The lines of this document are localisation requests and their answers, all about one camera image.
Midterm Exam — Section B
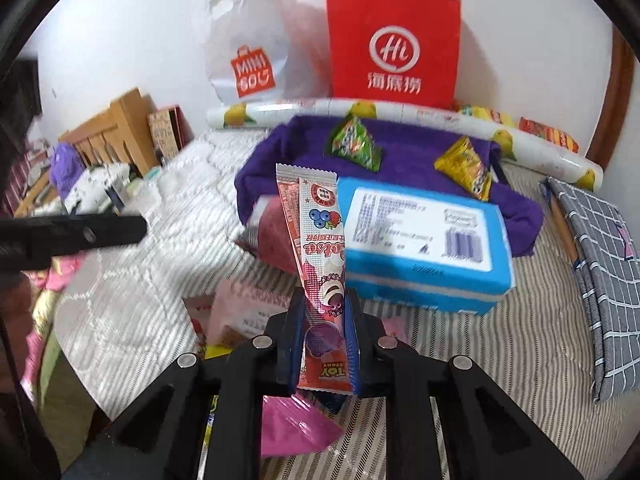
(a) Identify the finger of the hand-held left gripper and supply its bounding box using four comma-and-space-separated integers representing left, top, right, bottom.
0, 214, 148, 273

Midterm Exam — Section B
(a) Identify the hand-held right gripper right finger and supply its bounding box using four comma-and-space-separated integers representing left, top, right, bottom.
345, 290, 586, 480

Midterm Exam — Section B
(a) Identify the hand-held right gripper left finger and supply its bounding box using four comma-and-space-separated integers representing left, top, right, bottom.
62, 287, 307, 480

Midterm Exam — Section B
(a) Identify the pale pink labelled snack packet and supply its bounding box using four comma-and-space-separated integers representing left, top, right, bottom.
182, 280, 302, 352

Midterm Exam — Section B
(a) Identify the red gold-print snack packet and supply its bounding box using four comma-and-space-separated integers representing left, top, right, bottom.
190, 319, 209, 361

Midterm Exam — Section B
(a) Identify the long pink snack stick packet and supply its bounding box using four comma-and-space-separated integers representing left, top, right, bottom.
276, 162, 351, 391

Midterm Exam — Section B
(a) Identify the purple towel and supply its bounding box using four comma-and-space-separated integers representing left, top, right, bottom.
234, 114, 545, 262

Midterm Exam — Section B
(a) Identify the pink floral cloth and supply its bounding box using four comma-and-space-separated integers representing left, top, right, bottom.
22, 255, 87, 392

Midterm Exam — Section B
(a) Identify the white cluttered packaging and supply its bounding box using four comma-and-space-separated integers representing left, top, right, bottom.
64, 162, 162, 217

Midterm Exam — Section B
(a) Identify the purple plush toy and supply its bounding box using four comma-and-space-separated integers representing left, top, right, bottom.
50, 142, 84, 202

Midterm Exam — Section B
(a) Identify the magenta snack packet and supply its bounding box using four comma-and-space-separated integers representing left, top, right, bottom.
260, 394, 347, 459

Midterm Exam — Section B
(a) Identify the red striped cloth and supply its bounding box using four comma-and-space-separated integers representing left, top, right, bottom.
0, 154, 37, 217

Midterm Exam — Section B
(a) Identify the blue tissue pack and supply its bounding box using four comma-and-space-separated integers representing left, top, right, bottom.
336, 176, 516, 316

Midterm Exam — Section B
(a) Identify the wooden headboard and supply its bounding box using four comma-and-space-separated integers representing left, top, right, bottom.
59, 87, 162, 179

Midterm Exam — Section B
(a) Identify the pink watermelon-print snack packet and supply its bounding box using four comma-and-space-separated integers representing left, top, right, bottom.
235, 195, 306, 277

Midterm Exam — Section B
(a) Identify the brown printed box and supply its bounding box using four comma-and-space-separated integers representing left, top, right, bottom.
146, 105, 196, 159

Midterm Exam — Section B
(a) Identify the dark screen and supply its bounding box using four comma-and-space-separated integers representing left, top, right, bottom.
0, 55, 42, 162

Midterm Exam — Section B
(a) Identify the green cloth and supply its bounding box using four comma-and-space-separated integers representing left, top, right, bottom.
39, 345, 103, 458

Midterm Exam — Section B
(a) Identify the green triangular snack packet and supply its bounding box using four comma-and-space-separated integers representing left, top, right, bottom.
324, 114, 384, 171

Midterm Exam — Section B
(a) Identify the yellow triangular snack packet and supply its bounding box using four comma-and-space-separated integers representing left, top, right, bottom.
434, 136, 494, 202

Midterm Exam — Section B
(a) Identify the lemon-print rolled mat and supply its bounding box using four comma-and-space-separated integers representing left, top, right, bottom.
206, 97, 603, 192

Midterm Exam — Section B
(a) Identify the wooden rod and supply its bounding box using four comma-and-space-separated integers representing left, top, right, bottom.
546, 194, 581, 262

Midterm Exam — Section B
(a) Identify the grey checked cloth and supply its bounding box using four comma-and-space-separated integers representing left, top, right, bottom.
539, 176, 640, 404

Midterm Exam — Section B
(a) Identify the white plastic shopping bag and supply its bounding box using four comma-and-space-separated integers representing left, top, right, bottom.
202, 0, 332, 107

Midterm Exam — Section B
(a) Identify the yellow green snack packet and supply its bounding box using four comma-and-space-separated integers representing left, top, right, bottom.
452, 102, 516, 129

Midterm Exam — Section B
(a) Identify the orange striped snack packet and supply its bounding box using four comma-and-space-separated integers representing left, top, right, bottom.
517, 117, 581, 154

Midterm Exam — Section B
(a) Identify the red paper bag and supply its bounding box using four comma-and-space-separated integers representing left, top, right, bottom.
325, 0, 462, 109

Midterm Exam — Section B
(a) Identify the wooden door frame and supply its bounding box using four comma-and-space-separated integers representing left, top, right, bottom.
585, 25, 637, 171

